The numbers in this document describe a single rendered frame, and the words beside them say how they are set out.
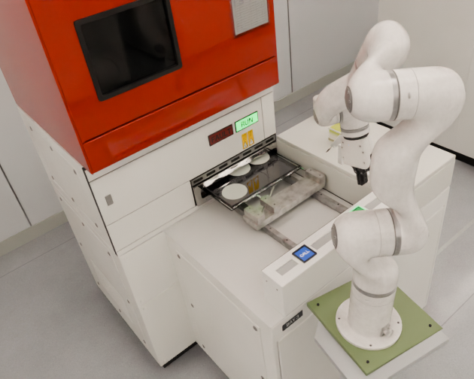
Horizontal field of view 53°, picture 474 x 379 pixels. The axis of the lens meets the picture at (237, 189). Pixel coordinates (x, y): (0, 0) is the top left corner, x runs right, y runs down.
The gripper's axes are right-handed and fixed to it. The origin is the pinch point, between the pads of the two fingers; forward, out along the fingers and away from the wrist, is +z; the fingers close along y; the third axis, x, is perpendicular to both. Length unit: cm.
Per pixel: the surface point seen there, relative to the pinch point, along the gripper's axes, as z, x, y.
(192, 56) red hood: -45, -22, -45
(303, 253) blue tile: 14.7, -26.2, -3.6
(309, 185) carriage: 16.6, 7.5, -35.2
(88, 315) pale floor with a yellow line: 84, -78, -140
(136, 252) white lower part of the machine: 19, -59, -64
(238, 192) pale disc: 11, -16, -50
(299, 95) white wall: 62, 171, -223
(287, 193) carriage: 16.0, -2.2, -37.9
